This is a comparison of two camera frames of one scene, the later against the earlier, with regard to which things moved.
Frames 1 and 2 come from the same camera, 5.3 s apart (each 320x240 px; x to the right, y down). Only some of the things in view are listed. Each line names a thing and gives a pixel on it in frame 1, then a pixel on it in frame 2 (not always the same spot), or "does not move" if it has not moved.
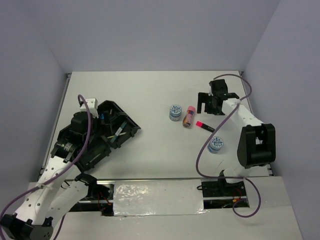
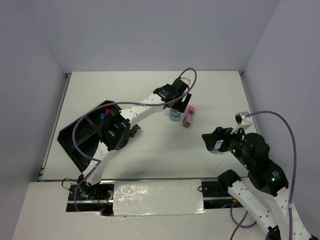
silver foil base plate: x=160 y=197 does not move
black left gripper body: x=103 y=129 → x=180 y=106
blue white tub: x=215 y=145 does not move
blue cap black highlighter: x=102 y=119 does not move
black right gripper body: x=211 y=109 → x=232 y=142
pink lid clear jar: x=188 y=118 does not move
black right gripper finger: x=202 y=98 → x=209 y=140
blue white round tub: x=175 y=113 does not move
